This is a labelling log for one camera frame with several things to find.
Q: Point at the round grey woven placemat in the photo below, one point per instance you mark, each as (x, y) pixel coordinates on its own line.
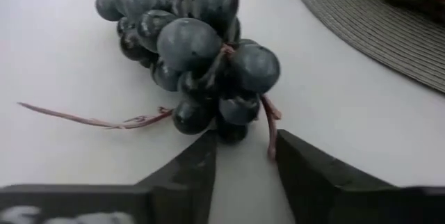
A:
(365, 25)

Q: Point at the dark grape bunch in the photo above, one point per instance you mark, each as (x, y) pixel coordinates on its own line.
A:
(187, 43)

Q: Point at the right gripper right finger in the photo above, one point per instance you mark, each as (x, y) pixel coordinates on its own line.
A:
(313, 189)

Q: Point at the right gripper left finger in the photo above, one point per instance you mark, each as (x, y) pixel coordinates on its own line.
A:
(187, 182)

